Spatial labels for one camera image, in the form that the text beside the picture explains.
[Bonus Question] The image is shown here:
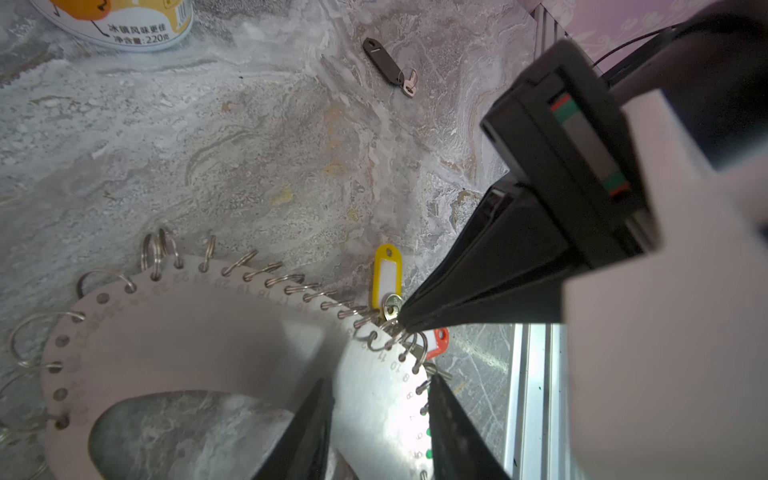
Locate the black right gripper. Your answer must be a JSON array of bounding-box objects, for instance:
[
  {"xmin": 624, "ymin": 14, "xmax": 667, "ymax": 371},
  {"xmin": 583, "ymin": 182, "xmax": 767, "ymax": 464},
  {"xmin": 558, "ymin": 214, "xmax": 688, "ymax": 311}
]
[{"xmin": 399, "ymin": 40, "xmax": 652, "ymax": 333}]

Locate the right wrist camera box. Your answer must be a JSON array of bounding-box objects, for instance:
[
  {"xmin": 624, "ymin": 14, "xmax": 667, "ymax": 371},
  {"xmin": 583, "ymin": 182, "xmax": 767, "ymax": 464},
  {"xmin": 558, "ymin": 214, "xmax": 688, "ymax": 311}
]
[{"xmin": 563, "ymin": 91, "xmax": 767, "ymax": 479}]

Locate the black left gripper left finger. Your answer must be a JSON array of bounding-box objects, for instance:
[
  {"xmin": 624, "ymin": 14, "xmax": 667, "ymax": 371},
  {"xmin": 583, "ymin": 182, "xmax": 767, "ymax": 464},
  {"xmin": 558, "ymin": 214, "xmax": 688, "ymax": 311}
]
[{"xmin": 254, "ymin": 379, "xmax": 335, "ymax": 480}]

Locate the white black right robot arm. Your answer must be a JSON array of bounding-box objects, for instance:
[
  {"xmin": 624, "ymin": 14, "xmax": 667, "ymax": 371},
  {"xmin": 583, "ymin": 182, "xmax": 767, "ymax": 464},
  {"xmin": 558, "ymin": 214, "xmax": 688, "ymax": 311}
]
[{"xmin": 398, "ymin": 1, "xmax": 767, "ymax": 333}]

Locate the black key tag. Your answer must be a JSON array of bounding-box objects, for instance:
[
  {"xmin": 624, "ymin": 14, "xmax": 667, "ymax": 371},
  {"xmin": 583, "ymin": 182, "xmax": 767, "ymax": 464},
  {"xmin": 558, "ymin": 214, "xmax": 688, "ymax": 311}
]
[{"xmin": 362, "ymin": 38, "xmax": 418, "ymax": 98}]

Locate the aluminium front rail base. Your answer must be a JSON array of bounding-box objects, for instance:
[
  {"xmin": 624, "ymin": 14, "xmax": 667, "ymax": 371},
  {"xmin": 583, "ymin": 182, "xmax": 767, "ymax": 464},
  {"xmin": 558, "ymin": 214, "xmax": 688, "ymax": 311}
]
[{"xmin": 503, "ymin": 324, "xmax": 571, "ymax": 479}]

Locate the red key tag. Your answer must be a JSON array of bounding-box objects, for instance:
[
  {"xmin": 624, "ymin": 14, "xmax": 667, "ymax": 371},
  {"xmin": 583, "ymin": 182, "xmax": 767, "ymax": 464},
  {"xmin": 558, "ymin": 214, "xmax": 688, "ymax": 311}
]
[{"xmin": 425, "ymin": 328, "xmax": 450, "ymax": 360}]

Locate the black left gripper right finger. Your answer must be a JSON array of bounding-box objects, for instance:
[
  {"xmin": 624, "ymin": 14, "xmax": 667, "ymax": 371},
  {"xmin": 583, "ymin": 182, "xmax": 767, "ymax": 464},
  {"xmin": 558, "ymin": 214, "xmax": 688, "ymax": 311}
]
[{"xmin": 428, "ymin": 375, "xmax": 509, "ymax": 480}]

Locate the yellow key tag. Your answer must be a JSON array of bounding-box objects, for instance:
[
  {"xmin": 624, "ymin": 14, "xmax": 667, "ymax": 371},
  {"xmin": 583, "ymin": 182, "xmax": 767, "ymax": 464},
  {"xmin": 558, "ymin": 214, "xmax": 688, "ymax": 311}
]
[{"xmin": 371, "ymin": 244, "xmax": 403, "ymax": 309}]

